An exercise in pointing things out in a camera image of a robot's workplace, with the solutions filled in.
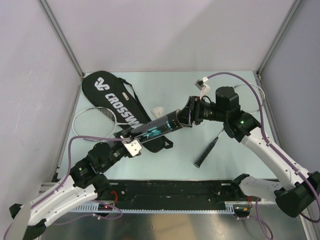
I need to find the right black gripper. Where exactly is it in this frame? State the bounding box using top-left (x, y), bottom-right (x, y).
top-left (171, 95), bottom-right (227, 125)

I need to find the black shuttlecock tube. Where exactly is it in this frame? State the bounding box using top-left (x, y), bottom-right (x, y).
top-left (129, 109), bottom-right (182, 143)

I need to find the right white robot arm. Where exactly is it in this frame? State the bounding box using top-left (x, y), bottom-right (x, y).
top-left (177, 86), bottom-right (320, 218)

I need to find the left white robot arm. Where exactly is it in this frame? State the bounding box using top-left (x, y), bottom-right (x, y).
top-left (3, 135), bottom-right (142, 240)

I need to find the left white badminton racket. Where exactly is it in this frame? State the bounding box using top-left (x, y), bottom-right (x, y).
top-left (72, 107), bottom-right (145, 142)

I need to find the white badminton racket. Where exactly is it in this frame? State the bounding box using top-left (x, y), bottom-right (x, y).
top-left (72, 107), bottom-right (145, 142)
top-left (193, 83), bottom-right (266, 168)

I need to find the right white badminton racket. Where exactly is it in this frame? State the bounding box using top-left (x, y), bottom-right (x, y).
top-left (193, 83), bottom-right (266, 168)

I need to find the white shuttlecock near bag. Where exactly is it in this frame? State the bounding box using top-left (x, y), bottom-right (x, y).
top-left (152, 106), bottom-right (164, 119)

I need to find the black racket bag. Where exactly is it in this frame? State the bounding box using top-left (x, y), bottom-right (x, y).
top-left (81, 70), bottom-right (174, 153)

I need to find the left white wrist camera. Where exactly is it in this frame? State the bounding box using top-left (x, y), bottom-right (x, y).
top-left (122, 139), bottom-right (143, 158)

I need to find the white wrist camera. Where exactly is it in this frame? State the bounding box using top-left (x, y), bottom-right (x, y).
top-left (195, 77), bottom-right (211, 99)
top-left (122, 139), bottom-right (143, 158)

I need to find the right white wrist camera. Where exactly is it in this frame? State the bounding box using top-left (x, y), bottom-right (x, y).
top-left (195, 77), bottom-right (211, 99)

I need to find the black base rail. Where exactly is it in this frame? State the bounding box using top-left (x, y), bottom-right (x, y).
top-left (97, 180), bottom-right (248, 211)

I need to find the white slotted cable duct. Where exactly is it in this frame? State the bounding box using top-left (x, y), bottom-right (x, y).
top-left (64, 201), bottom-right (237, 214)

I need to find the left aluminium corner post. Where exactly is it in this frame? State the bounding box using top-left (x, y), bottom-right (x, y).
top-left (37, 0), bottom-right (84, 79)

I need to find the aluminium corner post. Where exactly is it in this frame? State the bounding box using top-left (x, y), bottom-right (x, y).
top-left (255, 0), bottom-right (305, 78)
top-left (37, 0), bottom-right (84, 79)

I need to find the right aluminium corner post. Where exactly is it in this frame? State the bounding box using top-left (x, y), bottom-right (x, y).
top-left (255, 0), bottom-right (305, 78)

